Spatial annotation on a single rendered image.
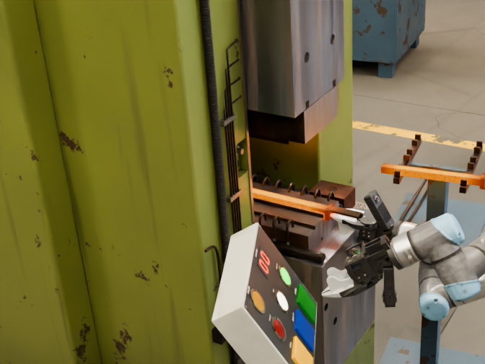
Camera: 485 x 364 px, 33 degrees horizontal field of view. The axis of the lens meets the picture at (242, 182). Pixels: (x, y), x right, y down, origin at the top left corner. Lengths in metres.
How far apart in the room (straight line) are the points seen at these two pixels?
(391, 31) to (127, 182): 4.01
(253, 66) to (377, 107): 3.53
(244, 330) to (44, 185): 0.78
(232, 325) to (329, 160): 1.09
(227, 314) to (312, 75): 0.74
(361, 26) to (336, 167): 3.31
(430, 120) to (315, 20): 3.34
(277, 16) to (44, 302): 1.09
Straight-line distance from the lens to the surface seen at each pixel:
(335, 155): 2.78
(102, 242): 2.37
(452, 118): 5.49
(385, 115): 5.51
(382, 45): 6.04
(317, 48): 2.20
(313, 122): 2.25
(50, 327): 2.58
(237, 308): 1.74
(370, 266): 1.95
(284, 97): 2.13
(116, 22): 2.00
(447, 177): 2.70
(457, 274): 1.93
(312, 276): 2.38
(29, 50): 2.18
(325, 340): 2.52
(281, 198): 2.50
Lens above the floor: 2.24
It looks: 28 degrees down
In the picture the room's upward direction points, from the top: 4 degrees counter-clockwise
